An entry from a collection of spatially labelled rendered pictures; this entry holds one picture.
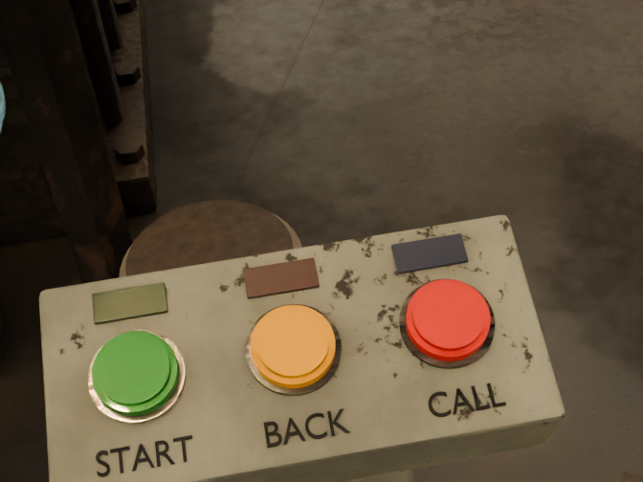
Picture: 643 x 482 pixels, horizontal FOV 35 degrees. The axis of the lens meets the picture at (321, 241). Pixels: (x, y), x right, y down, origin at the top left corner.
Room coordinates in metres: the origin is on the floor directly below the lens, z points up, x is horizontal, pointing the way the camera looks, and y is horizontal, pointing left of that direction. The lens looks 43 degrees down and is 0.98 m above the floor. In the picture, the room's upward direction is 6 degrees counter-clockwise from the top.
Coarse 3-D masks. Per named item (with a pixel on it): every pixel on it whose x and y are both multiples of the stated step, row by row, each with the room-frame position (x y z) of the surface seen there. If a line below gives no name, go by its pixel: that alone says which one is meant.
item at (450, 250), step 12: (420, 240) 0.37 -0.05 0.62; (432, 240) 0.37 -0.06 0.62; (444, 240) 0.37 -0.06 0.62; (456, 240) 0.37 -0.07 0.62; (396, 252) 0.37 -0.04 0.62; (408, 252) 0.37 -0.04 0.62; (420, 252) 0.37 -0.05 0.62; (432, 252) 0.37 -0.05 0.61; (444, 252) 0.37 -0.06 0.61; (456, 252) 0.37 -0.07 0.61; (396, 264) 0.36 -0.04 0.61; (408, 264) 0.36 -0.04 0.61; (420, 264) 0.36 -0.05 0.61; (432, 264) 0.36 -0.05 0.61; (444, 264) 0.36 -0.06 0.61
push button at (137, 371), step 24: (120, 336) 0.33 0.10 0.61; (144, 336) 0.33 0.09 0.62; (96, 360) 0.32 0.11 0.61; (120, 360) 0.32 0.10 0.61; (144, 360) 0.32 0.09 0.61; (168, 360) 0.32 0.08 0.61; (96, 384) 0.31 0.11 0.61; (120, 384) 0.31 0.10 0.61; (144, 384) 0.31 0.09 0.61; (168, 384) 0.31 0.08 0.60; (120, 408) 0.30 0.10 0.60; (144, 408) 0.30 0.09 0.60
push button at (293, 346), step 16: (272, 320) 0.33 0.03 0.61; (288, 320) 0.33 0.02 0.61; (304, 320) 0.33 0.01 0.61; (320, 320) 0.33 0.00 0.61; (256, 336) 0.33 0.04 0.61; (272, 336) 0.33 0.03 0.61; (288, 336) 0.32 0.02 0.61; (304, 336) 0.32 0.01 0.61; (320, 336) 0.32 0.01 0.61; (256, 352) 0.32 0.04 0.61; (272, 352) 0.32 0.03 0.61; (288, 352) 0.32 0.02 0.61; (304, 352) 0.32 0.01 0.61; (320, 352) 0.32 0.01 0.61; (256, 368) 0.32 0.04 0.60; (272, 368) 0.31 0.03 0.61; (288, 368) 0.31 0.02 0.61; (304, 368) 0.31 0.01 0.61; (320, 368) 0.31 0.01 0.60; (288, 384) 0.30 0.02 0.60; (304, 384) 0.31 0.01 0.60
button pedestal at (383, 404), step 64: (256, 256) 0.37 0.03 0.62; (320, 256) 0.37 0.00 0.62; (384, 256) 0.37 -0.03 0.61; (512, 256) 0.36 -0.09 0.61; (64, 320) 0.35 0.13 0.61; (128, 320) 0.35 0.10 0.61; (192, 320) 0.34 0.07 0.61; (256, 320) 0.34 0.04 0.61; (384, 320) 0.34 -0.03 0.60; (512, 320) 0.33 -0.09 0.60; (64, 384) 0.32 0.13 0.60; (192, 384) 0.31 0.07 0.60; (256, 384) 0.31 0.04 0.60; (320, 384) 0.31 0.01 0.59; (384, 384) 0.31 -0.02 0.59; (448, 384) 0.30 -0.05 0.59; (512, 384) 0.30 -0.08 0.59; (64, 448) 0.29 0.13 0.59; (128, 448) 0.29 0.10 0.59; (192, 448) 0.28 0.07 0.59; (256, 448) 0.28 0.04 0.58; (320, 448) 0.28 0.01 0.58; (384, 448) 0.28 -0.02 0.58; (448, 448) 0.29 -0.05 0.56; (512, 448) 0.30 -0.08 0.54
